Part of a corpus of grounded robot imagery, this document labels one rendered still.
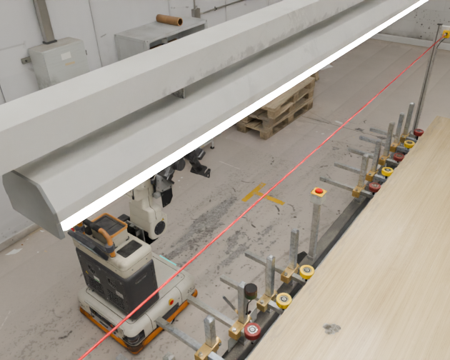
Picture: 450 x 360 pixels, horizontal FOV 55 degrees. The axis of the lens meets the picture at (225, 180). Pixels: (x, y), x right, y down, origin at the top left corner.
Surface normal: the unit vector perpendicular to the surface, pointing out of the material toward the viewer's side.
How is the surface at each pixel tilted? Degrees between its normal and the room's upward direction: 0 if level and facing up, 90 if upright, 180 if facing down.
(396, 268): 0
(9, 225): 90
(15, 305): 0
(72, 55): 90
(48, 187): 61
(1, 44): 90
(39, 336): 0
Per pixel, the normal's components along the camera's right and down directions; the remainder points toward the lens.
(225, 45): 0.80, 0.32
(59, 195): 0.68, -0.13
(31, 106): -0.04, -0.83
